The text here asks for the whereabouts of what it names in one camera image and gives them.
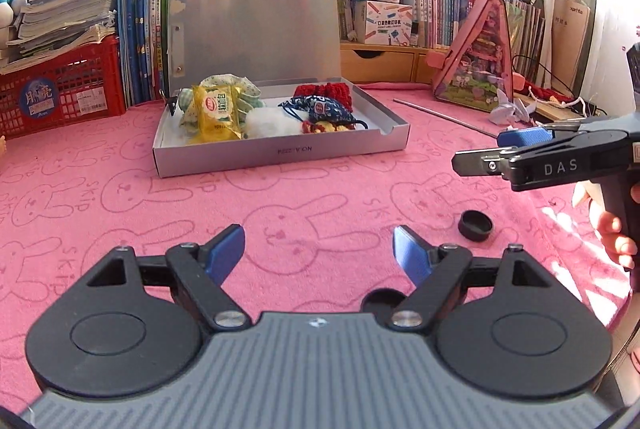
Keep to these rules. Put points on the green floral cloth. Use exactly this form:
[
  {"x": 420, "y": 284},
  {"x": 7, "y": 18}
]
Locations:
[{"x": 225, "y": 81}]

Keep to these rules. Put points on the grey lidded box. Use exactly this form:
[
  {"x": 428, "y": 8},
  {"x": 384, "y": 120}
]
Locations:
[{"x": 250, "y": 29}]

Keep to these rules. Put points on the pink triangular dollhouse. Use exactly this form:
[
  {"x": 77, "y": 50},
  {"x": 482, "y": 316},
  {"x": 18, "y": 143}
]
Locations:
[{"x": 475, "y": 59}]

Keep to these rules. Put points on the small yellow red crochet toy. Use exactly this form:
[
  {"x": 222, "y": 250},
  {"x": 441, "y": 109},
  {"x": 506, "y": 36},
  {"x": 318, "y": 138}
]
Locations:
[{"x": 325, "y": 127}]

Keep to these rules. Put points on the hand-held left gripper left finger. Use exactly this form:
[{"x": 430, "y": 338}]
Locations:
[{"x": 227, "y": 250}]

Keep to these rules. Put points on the yellow snack packet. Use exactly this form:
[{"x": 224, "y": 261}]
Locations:
[{"x": 217, "y": 114}]

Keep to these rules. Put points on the black binder clip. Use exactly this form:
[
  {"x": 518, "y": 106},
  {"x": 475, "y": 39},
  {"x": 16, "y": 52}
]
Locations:
[{"x": 172, "y": 103}]

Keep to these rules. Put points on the white paper origami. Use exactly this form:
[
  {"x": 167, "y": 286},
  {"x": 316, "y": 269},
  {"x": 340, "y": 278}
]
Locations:
[{"x": 510, "y": 111}]

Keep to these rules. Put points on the white plush toy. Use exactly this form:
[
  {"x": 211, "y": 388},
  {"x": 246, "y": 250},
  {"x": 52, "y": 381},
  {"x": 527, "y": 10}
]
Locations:
[{"x": 270, "y": 121}]

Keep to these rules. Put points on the white printed carton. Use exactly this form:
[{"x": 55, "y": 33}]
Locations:
[{"x": 387, "y": 21}]

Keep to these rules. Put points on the row of blue books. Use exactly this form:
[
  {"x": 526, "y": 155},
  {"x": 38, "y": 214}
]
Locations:
[{"x": 137, "y": 34}]

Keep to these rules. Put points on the wooden drawer organizer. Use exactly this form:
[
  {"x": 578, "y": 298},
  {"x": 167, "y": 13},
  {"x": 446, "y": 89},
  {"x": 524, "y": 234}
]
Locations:
[{"x": 380, "y": 64}]

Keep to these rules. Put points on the row of thin picture books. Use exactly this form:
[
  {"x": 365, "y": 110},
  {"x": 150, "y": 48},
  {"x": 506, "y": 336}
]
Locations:
[{"x": 525, "y": 34}]

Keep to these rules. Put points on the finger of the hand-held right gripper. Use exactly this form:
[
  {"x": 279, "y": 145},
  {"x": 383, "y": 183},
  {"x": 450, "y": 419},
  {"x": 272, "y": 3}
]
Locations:
[
  {"x": 475, "y": 161},
  {"x": 525, "y": 138}
]

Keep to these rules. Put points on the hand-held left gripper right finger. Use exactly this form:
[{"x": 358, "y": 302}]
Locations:
[{"x": 410, "y": 252}]

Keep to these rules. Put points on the pink rabbit print blanket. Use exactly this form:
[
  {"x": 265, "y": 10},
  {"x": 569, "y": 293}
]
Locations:
[{"x": 125, "y": 189}]

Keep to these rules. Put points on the white pipe stand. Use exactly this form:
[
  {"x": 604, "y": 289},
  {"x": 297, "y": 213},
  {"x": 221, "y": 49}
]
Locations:
[{"x": 547, "y": 9}]

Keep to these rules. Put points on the person's right hand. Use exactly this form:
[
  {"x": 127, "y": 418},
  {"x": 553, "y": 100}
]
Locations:
[{"x": 612, "y": 229}]

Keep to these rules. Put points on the red crochet piece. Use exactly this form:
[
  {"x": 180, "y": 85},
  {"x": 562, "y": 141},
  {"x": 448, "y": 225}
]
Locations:
[{"x": 335, "y": 90}]

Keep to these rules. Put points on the thin metal rod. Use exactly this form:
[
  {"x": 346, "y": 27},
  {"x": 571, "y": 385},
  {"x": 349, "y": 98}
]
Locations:
[{"x": 440, "y": 115}]

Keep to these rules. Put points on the red plastic crate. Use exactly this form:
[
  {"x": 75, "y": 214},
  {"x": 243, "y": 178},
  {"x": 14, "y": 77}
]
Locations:
[{"x": 65, "y": 74}]

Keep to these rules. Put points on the brown cardboard box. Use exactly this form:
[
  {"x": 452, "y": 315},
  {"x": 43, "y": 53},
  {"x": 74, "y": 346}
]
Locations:
[{"x": 575, "y": 34}]

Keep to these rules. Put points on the red knitted cloth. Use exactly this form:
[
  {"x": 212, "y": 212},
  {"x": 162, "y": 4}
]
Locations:
[{"x": 547, "y": 93}]

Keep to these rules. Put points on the stack of worn books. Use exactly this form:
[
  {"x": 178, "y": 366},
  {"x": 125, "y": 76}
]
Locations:
[{"x": 60, "y": 9}]

